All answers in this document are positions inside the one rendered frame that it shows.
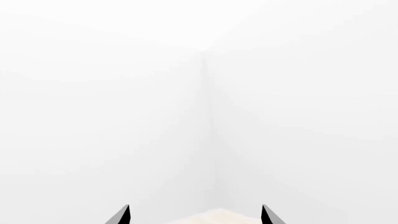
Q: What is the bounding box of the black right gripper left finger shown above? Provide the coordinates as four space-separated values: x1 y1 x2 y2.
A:
104 203 131 224

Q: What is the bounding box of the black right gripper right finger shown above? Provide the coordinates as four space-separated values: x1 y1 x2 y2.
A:
261 203 287 224

